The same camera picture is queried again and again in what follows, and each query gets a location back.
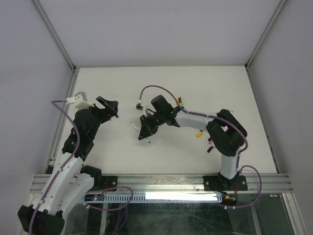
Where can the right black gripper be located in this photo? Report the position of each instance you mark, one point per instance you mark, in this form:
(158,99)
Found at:
(146,129)

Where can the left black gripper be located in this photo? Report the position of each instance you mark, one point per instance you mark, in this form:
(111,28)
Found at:
(106,113)

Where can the blue cap marker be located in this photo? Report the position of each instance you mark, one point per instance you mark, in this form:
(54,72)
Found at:
(138,130)

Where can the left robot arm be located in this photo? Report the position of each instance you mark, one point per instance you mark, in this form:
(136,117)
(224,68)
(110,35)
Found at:
(71,179)

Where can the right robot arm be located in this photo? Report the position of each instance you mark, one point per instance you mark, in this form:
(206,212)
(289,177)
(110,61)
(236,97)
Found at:
(226,133)

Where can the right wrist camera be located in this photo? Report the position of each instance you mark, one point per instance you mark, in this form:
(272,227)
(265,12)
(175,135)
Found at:
(139,105)

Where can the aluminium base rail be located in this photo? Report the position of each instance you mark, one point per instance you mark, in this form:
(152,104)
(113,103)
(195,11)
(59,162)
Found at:
(271,183)

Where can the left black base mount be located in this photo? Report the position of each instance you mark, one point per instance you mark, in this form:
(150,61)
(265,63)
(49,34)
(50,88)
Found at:
(105,182)

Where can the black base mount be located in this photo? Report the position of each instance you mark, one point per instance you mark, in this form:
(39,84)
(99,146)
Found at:
(105,182)
(217,182)

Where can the white slotted cable duct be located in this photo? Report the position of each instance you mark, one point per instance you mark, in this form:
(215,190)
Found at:
(153,197)

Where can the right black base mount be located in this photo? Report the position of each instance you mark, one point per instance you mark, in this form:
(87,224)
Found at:
(217,182)

